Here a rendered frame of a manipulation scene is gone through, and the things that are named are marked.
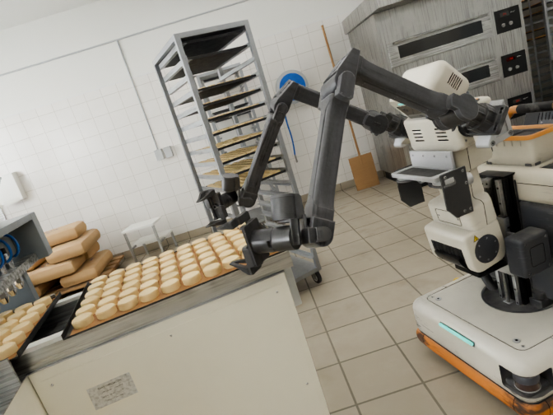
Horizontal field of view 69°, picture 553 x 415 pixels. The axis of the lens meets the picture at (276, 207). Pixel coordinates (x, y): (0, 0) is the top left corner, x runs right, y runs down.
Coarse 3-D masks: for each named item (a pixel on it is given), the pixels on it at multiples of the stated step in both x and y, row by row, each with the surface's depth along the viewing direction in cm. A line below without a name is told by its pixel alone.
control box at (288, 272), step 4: (288, 268) 117; (284, 272) 117; (288, 272) 117; (288, 276) 117; (292, 276) 118; (288, 280) 118; (292, 280) 118; (288, 284) 118; (292, 284) 118; (292, 288) 118; (296, 288) 119; (292, 292) 119; (296, 292) 119; (292, 296) 119; (296, 296) 119; (296, 300) 119; (300, 300) 120; (296, 304) 119; (300, 304) 120
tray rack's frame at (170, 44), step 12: (228, 24) 237; (240, 24) 240; (180, 36) 225; (192, 36) 229; (204, 36) 251; (168, 48) 239; (156, 60) 268; (156, 72) 279; (168, 96) 283; (180, 132) 289; (240, 132) 311; (192, 168) 295; (204, 204) 302; (264, 216) 328; (300, 264) 293; (312, 264) 287; (300, 276) 274; (312, 276) 291
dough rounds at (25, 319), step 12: (48, 300) 125; (12, 312) 125; (24, 312) 119; (36, 312) 115; (0, 324) 117; (12, 324) 112; (24, 324) 108; (0, 336) 105; (12, 336) 102; (24, 336) 103; (0, 348) 97; (12, 348) 96; (0, 360) 95
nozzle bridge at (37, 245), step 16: (0, 224) 127; (16, 224) 122; (32, 224) 136; (32, 240) 137; (16, 256) 134; (32, 256) 134; (16, 272) 119; (0, 288) 107; (16, 288) 139; (32, 288) 142; (0, 304) 138; (16, 304) 140
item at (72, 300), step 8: (264, 224) 139; (72, 296) 127; (56, 304) 125; (64, 304) 126; (72, 304) 126; (56, 312) 126; (64, 312) 126; (48, 320) 125; (56, 320) 126; (40, 328) 125
